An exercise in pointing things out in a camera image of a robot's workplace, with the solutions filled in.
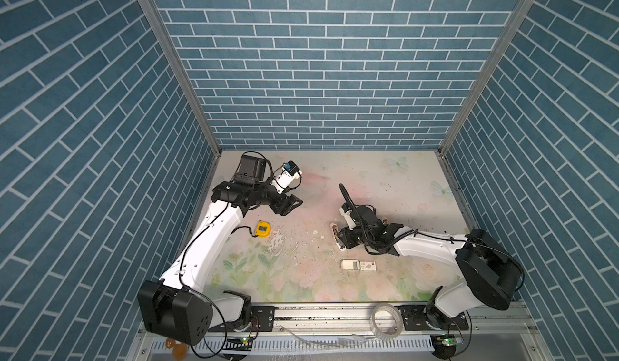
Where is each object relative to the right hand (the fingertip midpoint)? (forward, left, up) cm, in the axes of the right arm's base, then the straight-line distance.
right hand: (338, 231), depth 88 cm
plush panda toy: (-39, +44, -3) cm, 59 cm away
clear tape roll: (-24, -19, -3) cm, 31 cm away
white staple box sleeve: (-10, -11, -4) cm, 15 cm away
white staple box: (-9, -5, -6) cm, 12 cm away
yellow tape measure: (0, +29, -2) cm, 29 cm away
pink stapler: (+2, +2, 0) cm, 2 cm away
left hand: (+3, +15, +19) cm, 24 cm away
